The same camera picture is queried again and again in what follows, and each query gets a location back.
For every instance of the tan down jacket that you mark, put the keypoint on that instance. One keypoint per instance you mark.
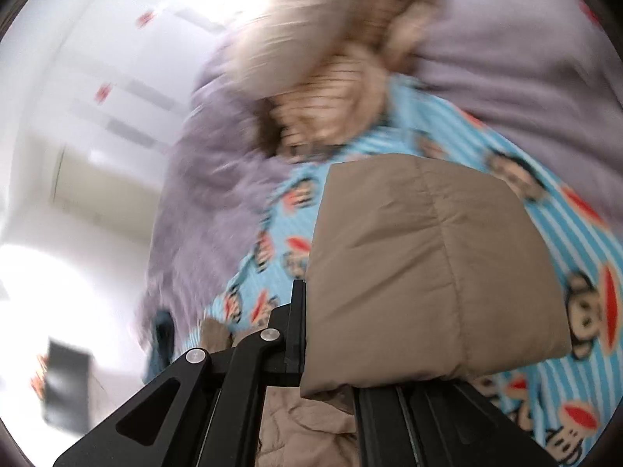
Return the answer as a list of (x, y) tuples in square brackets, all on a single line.
[(413, 262)]

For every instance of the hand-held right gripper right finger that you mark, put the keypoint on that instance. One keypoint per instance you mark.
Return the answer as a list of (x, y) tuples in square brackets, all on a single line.
[(413, 428)]

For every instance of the black box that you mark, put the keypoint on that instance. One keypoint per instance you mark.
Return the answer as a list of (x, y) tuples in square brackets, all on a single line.
[(68, 384)]

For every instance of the beige striped knit garment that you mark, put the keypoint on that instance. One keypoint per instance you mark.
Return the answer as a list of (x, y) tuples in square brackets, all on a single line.
[(321, 107)]

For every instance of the white wardrobe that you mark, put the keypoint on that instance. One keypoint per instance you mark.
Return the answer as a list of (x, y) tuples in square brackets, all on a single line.
[(146, 73)]

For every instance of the blue striped monkey print blanket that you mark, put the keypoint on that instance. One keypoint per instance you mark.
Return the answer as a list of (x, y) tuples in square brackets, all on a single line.
[(574, 233)]

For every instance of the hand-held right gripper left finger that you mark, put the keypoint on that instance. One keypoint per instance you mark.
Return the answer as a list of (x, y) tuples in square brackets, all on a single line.
[(295, 340)]

